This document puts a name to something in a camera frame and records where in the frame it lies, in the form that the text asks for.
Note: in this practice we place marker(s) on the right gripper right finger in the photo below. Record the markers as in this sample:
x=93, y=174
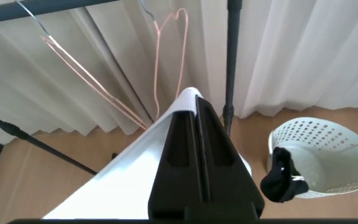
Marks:
x=232, y=186

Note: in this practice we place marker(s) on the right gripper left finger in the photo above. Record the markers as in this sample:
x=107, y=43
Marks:
x=172, y=186

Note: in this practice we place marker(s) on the white garment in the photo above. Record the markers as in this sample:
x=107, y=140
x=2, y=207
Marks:
x=120, y=186

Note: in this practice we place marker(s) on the pink clothes hanger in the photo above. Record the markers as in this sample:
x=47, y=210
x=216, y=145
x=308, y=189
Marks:
x=141, y=124
x=156, y=62

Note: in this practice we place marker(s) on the white laundry basket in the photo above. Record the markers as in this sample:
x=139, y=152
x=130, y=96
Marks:
x=322, y=155

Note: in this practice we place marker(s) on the black garment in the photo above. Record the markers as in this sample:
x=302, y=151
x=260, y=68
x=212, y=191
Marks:
x=278, y=183

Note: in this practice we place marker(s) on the beige curtain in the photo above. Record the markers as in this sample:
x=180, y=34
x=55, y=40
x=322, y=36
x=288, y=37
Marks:
x=291, y=46

